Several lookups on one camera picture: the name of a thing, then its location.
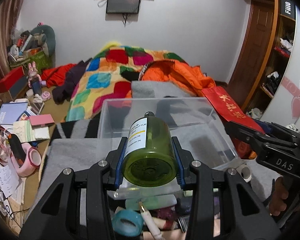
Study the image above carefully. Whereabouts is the grey green cushion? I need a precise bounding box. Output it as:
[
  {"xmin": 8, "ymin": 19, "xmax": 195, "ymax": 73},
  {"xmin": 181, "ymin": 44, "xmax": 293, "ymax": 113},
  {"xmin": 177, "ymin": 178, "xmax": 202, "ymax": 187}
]
[{"xmin": 30, "ymin": 24, "xmax": 56, "ymax": 57}]

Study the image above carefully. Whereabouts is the pink flat box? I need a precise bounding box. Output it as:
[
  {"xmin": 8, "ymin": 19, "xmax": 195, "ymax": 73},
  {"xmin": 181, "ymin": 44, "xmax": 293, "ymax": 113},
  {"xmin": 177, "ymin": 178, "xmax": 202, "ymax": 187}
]
[{"xmin": 29, "ymin": 114, "xmax": 55, "ymax": 127}]

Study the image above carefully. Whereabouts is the mint green bottle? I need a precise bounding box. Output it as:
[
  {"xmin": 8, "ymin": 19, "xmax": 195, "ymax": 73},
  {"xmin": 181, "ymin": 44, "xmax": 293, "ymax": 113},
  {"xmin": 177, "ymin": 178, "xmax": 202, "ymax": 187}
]
[{"xmin": 125, "ymin": 194, "xmax": 177, "ymax": 211}]

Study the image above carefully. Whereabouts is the red long box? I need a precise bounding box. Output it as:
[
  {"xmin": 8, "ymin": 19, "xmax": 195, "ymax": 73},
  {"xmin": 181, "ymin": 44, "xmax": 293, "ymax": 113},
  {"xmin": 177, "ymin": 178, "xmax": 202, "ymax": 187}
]
[{"xmin": 0, "ymin": 66, "xmax": 28, "ymax": 102}]

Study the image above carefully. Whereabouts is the white pen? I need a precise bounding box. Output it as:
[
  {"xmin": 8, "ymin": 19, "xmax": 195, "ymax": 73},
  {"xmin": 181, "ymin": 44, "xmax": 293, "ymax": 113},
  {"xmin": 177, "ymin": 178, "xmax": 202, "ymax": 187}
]
[{"xmin": 139, "ymin": 201, "xmax": 165, "ymax": 240}]

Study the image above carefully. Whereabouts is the green glass bottle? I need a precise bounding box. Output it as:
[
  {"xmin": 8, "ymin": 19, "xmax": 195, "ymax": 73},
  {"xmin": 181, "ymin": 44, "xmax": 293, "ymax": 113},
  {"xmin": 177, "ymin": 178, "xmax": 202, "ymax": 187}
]
[{"xmin": 122, "ymin": 112, "xmax": 178, "ymax": 187}]

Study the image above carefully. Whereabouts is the teal tape ring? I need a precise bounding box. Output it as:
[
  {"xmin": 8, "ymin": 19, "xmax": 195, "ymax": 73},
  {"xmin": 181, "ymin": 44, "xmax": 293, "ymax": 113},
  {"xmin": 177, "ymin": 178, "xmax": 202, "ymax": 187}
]
[{"xmin": 111, "ymin": 208, "xmax": 144, "ymax": 237}]

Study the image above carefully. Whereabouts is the orange down jacket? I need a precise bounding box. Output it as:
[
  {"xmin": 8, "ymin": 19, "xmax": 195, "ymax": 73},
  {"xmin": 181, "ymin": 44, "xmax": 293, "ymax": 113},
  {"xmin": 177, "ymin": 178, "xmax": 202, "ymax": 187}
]
[{"xmin": 139, "ymin": 60, "xmax": 216, "ymax": 97}]

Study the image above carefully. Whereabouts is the blue notebook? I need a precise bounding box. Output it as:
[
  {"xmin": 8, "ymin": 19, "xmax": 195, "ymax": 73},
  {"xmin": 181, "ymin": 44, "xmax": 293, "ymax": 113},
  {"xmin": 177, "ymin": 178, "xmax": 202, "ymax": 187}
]
[{"xmin": 0, "ymin": 102, "xmax": 28, "ymax": 126}]

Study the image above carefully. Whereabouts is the clear plastic storage bin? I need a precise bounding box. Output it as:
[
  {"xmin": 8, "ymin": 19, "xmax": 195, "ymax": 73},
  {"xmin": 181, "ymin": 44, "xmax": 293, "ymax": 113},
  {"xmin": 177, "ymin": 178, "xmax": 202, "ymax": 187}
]
[{"xmin": 97, "ymin": 97, "xmax": 240, "ymax": 199}]

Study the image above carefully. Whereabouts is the pink bunny doll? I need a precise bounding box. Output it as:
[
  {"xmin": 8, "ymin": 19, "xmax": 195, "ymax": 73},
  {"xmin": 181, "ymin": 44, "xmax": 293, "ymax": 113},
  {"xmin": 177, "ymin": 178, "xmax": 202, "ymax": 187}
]
[{"xmin": 27, "ymin": 61, "xmax": 51, "ymax": 102}]

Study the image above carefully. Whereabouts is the wall mounted monitor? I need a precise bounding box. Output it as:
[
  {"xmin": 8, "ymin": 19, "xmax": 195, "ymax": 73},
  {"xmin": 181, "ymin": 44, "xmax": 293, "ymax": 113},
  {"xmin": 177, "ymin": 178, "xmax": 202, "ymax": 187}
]
[{"xmin": 106, "ymin": 0, "xmax": 141, "ymax": 14}]

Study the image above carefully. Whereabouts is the person right hand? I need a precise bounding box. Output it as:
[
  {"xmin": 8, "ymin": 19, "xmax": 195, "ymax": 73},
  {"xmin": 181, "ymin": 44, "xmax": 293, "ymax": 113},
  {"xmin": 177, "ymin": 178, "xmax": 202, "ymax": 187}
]
[{"xmin": 269, "ymin": 177, "xmax": 288, "ymax": 216}]

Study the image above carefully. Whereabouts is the colourful patchwork quilt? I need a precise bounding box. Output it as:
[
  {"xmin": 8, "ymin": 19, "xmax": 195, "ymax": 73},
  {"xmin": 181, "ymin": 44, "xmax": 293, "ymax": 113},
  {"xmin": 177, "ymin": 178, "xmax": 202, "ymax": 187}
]
[{"xmin": 65, "ymin": 44, "xmax": 183, "ymax": 121}]

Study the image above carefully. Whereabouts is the grey black blanket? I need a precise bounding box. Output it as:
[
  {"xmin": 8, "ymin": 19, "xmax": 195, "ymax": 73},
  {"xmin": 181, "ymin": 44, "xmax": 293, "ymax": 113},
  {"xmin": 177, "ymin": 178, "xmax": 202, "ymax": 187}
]
[{"xmin": 31, "ymin": 80, "xmax": 281, "ymax": 240}]

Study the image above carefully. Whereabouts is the wooden wardrobe shelf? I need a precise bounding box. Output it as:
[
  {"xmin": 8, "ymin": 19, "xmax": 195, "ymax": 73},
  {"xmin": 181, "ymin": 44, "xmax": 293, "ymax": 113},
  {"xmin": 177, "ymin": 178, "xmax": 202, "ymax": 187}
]
[{"xmin": 227, "ymin": 0, "xmax": 296, "ymax": 112}]

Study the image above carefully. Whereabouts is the blue small box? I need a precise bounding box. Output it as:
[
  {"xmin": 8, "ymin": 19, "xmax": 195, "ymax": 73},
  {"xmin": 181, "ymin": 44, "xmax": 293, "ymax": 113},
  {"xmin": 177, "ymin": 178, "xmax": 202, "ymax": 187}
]
[{"xmin": 177, "ymin": 216, "xmax": 190, "ymax": 233}]

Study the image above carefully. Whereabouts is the beige cream tube white cap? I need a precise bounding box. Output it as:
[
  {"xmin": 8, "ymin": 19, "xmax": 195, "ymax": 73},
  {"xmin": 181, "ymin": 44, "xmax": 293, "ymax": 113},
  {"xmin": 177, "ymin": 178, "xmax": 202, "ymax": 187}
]
[{"xmin": 142, "ymin": 219, "xmax": 221, "ymax": 240}]

